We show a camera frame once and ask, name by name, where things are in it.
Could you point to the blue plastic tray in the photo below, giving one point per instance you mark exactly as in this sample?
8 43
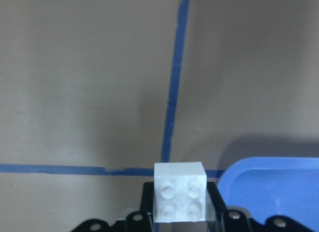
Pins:
269 186

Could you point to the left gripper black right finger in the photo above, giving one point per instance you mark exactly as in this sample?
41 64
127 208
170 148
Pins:
215 207

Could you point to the white building block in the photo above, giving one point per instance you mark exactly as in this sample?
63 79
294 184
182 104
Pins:
179 192

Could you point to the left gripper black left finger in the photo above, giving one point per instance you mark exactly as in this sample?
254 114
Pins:
146 208

